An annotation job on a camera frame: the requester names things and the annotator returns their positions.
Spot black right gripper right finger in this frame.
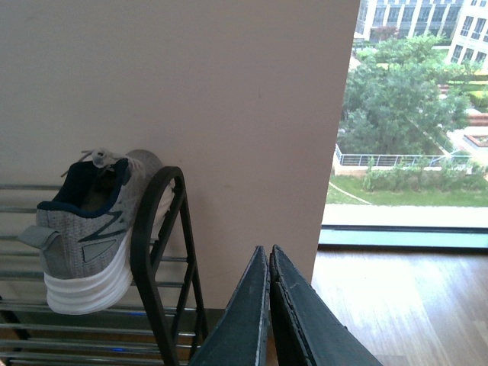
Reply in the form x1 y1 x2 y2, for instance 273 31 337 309
270 245 380 365

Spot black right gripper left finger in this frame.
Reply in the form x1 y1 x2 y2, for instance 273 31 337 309
189 246 270 366

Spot black metal shoe rack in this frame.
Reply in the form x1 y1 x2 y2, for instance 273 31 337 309
1 167 208 365

